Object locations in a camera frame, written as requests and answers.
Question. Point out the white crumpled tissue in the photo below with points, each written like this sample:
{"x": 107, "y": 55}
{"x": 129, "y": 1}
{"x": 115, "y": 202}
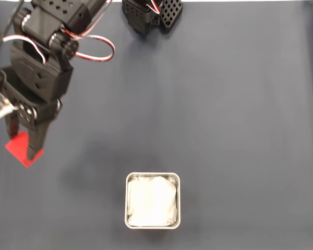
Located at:
{"x": 151, "y": 200}

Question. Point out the beige square metal box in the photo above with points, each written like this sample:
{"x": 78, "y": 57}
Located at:
{"x": 126, "y": 200}

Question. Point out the red cube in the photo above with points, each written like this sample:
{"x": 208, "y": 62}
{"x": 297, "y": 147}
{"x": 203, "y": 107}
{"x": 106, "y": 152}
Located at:
{"x": 22, "y": 147}

